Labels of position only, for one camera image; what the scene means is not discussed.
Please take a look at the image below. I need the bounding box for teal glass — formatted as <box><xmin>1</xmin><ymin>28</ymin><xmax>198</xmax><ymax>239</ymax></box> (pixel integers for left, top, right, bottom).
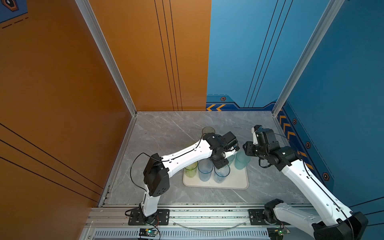
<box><xmin>227</xmin><ymin>155</ymin><xmax>236</xmax><ymax>166</ymax></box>
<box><xmin>235</xmin><ymin>151</ymin><xmax>251</xmax><ymax>170</ymax></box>

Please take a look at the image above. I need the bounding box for tall yellow glass back row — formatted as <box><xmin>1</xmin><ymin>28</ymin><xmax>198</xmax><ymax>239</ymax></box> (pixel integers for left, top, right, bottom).
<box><xmin>202</xmin><ymin>127</ymin><xmax>216</xmax><ymax>136</ymax></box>

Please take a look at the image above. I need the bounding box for tall blue glass back row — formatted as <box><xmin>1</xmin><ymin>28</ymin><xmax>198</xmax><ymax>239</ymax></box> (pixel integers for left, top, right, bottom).
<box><xmin>198</xmin><ymin>159</ymin><xmax>214</xmax><ymax>182</ymax></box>

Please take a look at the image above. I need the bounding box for tall grey-blue glass back row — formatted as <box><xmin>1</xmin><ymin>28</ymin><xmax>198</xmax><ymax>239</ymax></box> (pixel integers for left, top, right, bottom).
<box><xmin>214</xmin><ymin>165</ymin><xmax>231</xmax><ymax>184</ymax></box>

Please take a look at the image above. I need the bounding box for tall green glass back row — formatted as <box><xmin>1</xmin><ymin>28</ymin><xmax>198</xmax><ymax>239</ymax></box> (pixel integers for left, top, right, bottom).
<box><xmin>184</xmin><ymin>162</ymin><xmax>198</xmax><ymax>178</ymax></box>

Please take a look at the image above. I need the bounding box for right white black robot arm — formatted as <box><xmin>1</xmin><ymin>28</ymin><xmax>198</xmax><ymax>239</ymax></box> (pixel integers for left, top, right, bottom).
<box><xmin>243</xmin><ymin>125</ymin><xmax>369</xmax><ymax>240</ymax></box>

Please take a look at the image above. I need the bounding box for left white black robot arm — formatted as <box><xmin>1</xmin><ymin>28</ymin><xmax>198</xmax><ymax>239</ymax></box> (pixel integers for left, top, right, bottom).
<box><xmin>140</xmin><ymin>132</ymin><xmax>240</xmax><ymax>217</ymax></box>

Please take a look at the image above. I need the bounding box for white rectangular plastic tray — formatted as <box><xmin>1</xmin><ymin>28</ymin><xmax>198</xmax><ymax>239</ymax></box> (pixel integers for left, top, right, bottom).
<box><xmin>183</xmin><ymin>158</ymin><xmax>249</xmax><ymax>190</ymax></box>

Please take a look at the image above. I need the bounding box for right green circuit board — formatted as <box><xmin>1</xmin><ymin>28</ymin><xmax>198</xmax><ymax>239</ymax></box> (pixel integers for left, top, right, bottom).
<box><xmin>267</xmin><ymin>228</ymin><xmax>291</xmax><ymax>240</ymax></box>

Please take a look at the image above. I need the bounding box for green circuit board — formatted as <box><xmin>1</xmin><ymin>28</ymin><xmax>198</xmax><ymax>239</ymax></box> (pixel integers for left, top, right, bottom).
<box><xmin>267</xmin><ymin>228</ymin><xmax>291</xmax><ymax>240</ymax></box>
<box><xmin>138</xmin><ymin>228</ymin><xmax>161</xmax><ymax>240</ymax></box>

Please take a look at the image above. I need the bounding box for left green circuit board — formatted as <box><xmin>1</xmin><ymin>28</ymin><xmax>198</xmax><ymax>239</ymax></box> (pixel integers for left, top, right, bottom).
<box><xmin>138</xmin><ymin>228</ymin><xmax>161</xmax><ymax>240</ymax></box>

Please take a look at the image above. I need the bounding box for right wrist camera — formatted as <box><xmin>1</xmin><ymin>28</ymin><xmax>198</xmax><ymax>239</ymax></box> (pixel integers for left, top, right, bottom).
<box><xmin>251</xmin><ymin>125</ymin><xmax>263</xmax><ymax>145</ymax></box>

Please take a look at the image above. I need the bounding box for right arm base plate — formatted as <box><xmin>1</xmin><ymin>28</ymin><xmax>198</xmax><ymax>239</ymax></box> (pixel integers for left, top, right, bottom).
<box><xmin>248</xmin><ymin>209</ymin><xmax>289</xmax><ymax>226</ymax></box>

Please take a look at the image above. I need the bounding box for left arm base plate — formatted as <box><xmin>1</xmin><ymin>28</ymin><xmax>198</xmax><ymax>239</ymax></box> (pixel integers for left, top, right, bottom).
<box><xmin>125</xmin><ymin>208</ymin><xmax>170</xmax><ymax>226</ymax></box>

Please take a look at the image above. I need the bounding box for aluminium front rail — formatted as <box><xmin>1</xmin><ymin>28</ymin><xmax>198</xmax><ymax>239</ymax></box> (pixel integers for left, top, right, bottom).
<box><xmin>79</xmin><ymin>204</ymin><xmax>312</xmax><ymax>240</ymax></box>

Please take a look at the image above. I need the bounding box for left aluminium corner post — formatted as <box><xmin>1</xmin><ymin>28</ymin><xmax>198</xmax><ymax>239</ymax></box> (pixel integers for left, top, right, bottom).
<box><xmin>75</xmin><ymin>0</ymin><xmax>137</xmax><ymax>117</ymax></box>

